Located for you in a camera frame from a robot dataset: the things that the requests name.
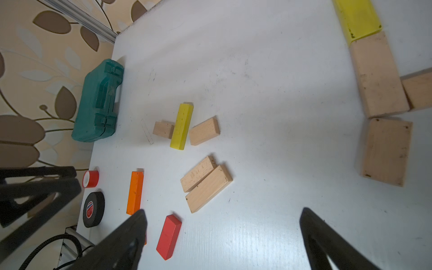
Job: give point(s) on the black tape roll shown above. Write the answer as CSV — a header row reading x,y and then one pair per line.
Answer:
x,y
93,210

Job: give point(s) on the wooden block pair upper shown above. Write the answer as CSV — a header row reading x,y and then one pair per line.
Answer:
x,y
198,173

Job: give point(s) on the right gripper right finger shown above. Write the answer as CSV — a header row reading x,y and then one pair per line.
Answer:
x,y
322,243

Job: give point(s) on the wooden block pair lower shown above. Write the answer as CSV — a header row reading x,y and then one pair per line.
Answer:
x,y
208,188

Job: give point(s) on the red white tape roll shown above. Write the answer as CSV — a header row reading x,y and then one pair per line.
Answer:
x,y
90,179

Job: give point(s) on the yellow block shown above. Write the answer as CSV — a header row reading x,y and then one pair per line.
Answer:
x,y
182,126
357,18

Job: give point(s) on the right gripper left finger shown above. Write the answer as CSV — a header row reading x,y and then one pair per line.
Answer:
x,y
121,250

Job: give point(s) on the wooden block pair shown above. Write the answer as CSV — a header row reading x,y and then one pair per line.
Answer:
x,y
198,173
208,188

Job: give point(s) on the orange block upright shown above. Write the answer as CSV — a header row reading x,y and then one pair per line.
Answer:
x,y
135,192

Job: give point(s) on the green plastic tool case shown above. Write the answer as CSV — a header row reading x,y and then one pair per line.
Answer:
x,y
96,118

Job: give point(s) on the small wooden block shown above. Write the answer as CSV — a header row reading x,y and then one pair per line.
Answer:
x,y
163,129

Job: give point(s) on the red block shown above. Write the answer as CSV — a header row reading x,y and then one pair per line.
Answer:
x,y
169,236

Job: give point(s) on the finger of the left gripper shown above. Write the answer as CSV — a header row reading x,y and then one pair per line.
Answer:
x,y
22,189

